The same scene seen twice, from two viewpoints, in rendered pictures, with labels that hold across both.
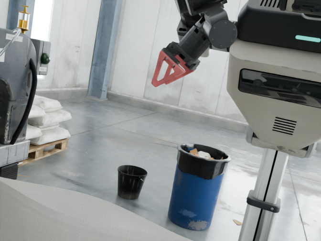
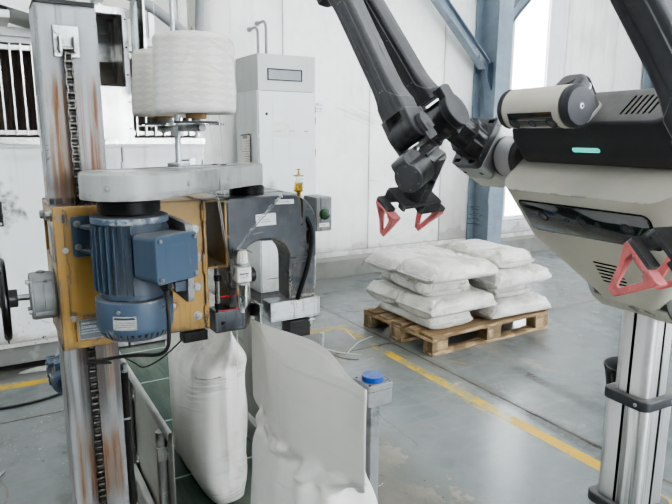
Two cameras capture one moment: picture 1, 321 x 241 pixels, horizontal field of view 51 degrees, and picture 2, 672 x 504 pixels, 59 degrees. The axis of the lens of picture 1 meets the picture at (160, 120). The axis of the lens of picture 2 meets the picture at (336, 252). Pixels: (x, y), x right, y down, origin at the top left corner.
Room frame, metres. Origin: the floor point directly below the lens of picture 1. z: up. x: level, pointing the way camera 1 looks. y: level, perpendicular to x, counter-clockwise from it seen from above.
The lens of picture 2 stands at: (-0.23, -0.76, 1.49)
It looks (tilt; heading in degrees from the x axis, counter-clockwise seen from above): 11 degrees down; 43
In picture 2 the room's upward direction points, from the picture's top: straight up
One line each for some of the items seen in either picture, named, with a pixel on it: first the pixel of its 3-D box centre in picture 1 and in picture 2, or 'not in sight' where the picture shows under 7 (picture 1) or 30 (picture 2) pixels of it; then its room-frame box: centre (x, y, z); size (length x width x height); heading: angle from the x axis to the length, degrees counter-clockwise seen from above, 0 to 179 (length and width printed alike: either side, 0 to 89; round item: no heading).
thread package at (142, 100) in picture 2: not in sight; (161, 83); (0.56, 0.57, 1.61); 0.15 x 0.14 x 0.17; 74
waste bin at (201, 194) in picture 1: (196, 185); not in sight; (2.85, -0.43, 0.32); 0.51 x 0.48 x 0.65; 164
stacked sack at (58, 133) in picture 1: (42, 134); (504, 303); (3.97, 1.38, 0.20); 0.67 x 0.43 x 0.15; 164
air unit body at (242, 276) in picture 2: not in sight; (243, 281); (0.63, 0.36, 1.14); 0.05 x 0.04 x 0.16; 164
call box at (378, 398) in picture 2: not in sight; (372, 389); (0.95, 0.21, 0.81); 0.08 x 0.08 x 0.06; 74
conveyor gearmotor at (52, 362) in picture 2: not in sight; (64, 371); (0.86, 2.09, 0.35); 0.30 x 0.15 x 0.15; 74
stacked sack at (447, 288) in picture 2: not in sight; (424, 278); (3.39, 1.75, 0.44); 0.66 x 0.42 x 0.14; 68
